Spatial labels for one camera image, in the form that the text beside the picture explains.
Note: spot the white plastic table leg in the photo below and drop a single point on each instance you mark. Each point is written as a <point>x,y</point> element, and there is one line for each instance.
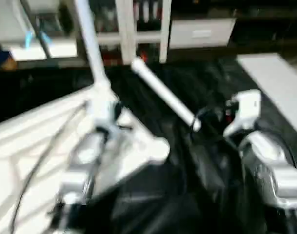
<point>92,44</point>
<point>165,92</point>

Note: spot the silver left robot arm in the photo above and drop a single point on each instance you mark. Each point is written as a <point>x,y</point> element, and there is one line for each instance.
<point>80,170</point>

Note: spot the white low drawer unit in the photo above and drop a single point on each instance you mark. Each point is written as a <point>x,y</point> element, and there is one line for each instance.
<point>202,33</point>

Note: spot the grey metal pole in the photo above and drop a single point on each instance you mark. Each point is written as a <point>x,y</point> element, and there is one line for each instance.
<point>36,27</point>

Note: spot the white sheet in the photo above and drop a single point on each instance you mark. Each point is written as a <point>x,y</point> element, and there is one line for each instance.
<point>275,83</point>

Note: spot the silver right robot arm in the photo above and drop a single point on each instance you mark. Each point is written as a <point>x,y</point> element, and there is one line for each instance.
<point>270,165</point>

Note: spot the black work mat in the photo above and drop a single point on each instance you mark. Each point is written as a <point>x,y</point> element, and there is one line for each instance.
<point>202,185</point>

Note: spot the white plastic table top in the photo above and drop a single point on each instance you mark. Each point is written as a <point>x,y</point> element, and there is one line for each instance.
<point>41,146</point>

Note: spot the white glass-door cabinet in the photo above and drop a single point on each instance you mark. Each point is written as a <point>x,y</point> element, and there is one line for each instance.
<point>128,29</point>

